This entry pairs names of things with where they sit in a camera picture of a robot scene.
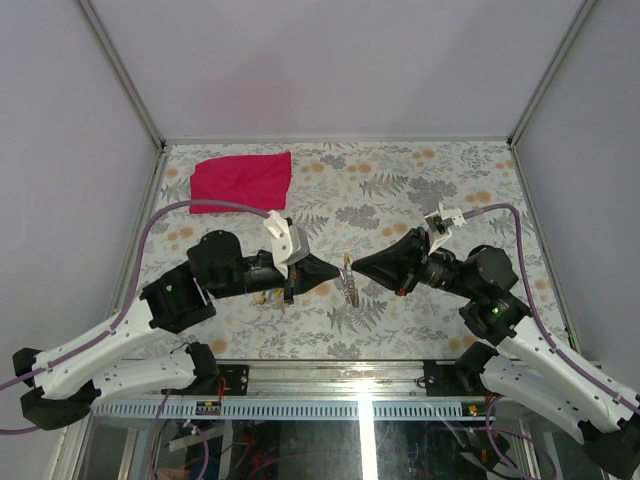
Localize white slotted cable duct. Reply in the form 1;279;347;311
94;398;486;421

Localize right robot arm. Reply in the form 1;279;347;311
352;228;639;479

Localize pink folded cloth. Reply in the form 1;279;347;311
190;152;292;211

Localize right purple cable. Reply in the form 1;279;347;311
457;203;640;416

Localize aluminium front rail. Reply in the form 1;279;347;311
218;360;486;400

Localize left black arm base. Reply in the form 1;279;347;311
219;364;250;397

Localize left aluminium frame post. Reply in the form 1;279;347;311
74;0;166;151

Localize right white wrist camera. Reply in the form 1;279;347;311
424;202;466;254

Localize right aluminium frame post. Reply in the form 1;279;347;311
507;0;601;149

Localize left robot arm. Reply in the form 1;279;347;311
12;230;339;431

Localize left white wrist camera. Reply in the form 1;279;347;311
263;210;310;280

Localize purple cable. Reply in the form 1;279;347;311
457;203;640;416
0;198;274;435

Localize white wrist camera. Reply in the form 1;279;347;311
263;210;310;280
424;202;466;254

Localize aluminium frame post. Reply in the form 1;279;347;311
507;0;601;149
74;0;166;151

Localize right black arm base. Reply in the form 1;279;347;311
414;360;473;397

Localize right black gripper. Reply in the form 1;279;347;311
353;226;480;299

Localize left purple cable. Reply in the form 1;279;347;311
0;198;274;435

